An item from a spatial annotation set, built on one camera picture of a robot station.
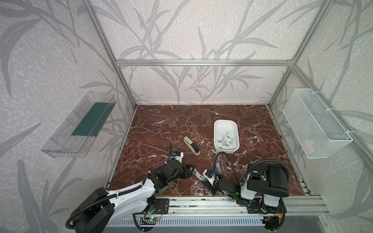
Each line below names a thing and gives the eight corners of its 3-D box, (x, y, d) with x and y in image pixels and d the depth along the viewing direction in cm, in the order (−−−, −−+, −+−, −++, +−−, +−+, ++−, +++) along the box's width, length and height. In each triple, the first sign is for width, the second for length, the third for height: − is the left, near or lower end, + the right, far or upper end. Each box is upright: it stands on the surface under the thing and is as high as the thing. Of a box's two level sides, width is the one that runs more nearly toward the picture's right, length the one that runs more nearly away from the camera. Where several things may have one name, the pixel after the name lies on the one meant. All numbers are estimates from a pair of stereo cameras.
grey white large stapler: (197, 156, 94) (197, 153, 90) (183, 141, 101) (183, 137, 97) (201, 153, 95) (201, 150, 91) (187, 138, 103) (187, 134, 99)
